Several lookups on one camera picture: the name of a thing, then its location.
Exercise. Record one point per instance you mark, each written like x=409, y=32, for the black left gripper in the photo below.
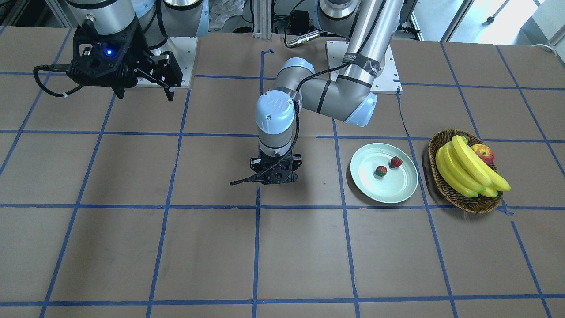
x=255, y=164

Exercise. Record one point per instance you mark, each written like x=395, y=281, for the aluminium frame post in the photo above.
x=262, y=18

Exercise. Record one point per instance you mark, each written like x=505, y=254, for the pale green round plate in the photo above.
x=397, y=186

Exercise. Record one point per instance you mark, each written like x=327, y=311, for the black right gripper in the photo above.
x=142, y=49

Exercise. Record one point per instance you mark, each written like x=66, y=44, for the red yellow apple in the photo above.
x=484, y=152

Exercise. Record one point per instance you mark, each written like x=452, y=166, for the yellow banana bunch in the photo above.
x=463, y=168

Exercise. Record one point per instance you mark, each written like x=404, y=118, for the brown wicker basket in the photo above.
x=440, y=189

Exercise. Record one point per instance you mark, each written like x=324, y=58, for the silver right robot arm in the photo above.
x=159, y=19

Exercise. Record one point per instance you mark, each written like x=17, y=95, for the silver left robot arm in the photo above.
x=343, y=93

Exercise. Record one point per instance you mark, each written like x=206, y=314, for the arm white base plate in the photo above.
x=388, y=81
x=182, y=53

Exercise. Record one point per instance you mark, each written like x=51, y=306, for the red strawberry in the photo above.
x=381, y=171
x=395, y=162

